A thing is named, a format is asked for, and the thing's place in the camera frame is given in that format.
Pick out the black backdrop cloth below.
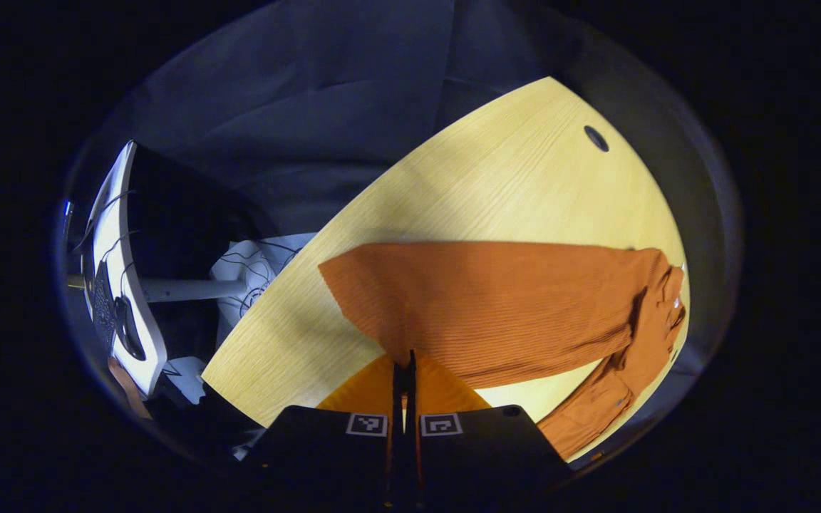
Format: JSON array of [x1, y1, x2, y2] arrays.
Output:
[[61, 0, 743, 471]]

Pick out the black keyboard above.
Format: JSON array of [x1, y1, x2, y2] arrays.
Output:
[[92, 260, 120, 355]]

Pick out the white cloth with black lines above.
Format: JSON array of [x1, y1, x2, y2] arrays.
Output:
[[210, 233, 317, 350]]

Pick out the black computer mouse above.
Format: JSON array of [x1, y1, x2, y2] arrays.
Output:
[[114, 296, 146, 361]]

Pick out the orange ribbed shirt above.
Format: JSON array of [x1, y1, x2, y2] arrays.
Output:
[[318, 241, 688, 460]]

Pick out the brown strip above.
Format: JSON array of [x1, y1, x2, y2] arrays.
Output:
[[107, 356, 153, 421]]

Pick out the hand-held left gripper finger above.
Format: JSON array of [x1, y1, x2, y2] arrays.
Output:
[[408, 349, 574, 510], [243, 349, 406, 510]]

